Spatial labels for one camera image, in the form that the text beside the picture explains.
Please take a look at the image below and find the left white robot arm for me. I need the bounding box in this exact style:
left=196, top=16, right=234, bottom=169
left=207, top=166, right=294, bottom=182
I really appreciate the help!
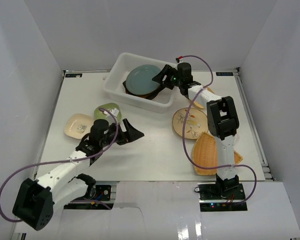
left=12, top=118, right=144, bottom=231

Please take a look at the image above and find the cream panda dish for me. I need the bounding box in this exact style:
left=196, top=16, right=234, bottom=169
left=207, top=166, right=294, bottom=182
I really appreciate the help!
left=63, top=113, right=94, bottom=140

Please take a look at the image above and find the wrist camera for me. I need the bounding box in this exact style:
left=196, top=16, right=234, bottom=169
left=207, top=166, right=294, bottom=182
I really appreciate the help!
left=175, top=56, right=183, bottom=63
left=103, top=108, right=120, bottom=118

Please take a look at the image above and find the woven bamboo basket plate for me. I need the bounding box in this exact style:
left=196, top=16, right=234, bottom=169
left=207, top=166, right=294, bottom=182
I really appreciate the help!
left=192, top=132, right=243, bottom=176

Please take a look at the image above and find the blue-grey round plate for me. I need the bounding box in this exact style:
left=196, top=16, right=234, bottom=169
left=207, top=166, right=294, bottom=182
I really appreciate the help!
left=125, top=64, right=161, bottom=96

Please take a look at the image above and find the right arm base board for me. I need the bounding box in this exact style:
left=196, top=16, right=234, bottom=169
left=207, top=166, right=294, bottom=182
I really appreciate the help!
left=193, top=183, right=248, bottom=213

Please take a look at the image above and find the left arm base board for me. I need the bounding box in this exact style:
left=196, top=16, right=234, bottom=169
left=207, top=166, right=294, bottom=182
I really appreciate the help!
left=63, top=184, right=117, bottom=210

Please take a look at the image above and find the beige bird painted plate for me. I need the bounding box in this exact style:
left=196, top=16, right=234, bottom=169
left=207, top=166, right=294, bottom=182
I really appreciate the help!
left=172, top=108, right=209, bottom=140

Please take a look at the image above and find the yellow panda dish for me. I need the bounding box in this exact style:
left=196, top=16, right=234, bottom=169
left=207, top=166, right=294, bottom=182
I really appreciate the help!
left=188, top=85, right=219, bottom=108

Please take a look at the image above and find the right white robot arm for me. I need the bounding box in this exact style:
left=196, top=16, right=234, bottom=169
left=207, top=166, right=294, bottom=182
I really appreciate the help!
left=152, top=62, right=239, bottom=200

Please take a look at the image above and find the white plastic bin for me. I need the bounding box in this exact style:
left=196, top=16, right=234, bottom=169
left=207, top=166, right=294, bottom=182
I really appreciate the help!
left=103, top=52, right=177, bottom=113

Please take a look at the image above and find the black square amber plate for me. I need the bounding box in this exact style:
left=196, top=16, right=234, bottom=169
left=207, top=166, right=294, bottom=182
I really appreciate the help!
left=122, top=79, right=165, bottom=100

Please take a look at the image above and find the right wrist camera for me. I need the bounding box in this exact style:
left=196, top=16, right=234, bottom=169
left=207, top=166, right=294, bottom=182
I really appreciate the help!
left=175, top=56, right=183, bottom=63

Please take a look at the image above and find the green panda dish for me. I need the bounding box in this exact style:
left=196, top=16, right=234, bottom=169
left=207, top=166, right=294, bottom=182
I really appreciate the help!
left=94, top=102, right=122, bottom=124

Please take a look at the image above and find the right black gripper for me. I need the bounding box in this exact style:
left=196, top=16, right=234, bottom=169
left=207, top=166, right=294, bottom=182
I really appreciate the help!
left=153, top=64, right=183, bottom=90

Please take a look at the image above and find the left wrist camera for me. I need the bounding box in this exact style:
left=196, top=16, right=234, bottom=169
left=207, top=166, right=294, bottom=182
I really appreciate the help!
left=103, top=108, right=120, bottom=118

